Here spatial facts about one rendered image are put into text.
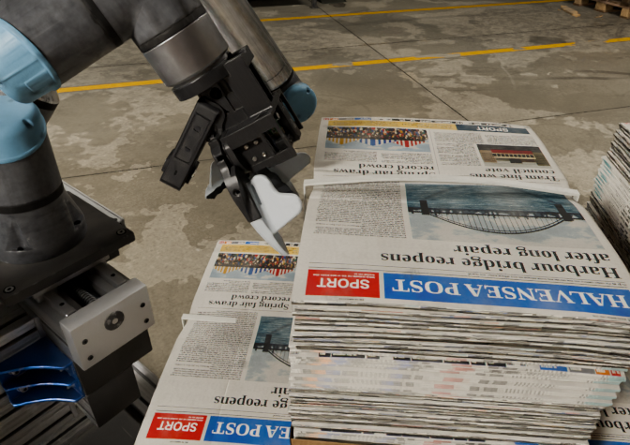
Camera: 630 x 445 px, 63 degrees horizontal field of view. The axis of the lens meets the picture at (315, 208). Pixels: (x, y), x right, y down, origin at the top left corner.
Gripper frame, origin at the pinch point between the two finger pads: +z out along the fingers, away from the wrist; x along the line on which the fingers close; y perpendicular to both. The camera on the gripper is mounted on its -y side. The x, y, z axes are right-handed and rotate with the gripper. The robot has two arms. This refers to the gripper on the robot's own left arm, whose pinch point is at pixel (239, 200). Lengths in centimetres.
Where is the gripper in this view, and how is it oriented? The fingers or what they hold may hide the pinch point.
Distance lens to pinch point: 92.6
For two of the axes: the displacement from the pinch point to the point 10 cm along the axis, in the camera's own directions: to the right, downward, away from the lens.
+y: 0.0, -8.4, -5.5
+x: 10.0, 0.4, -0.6
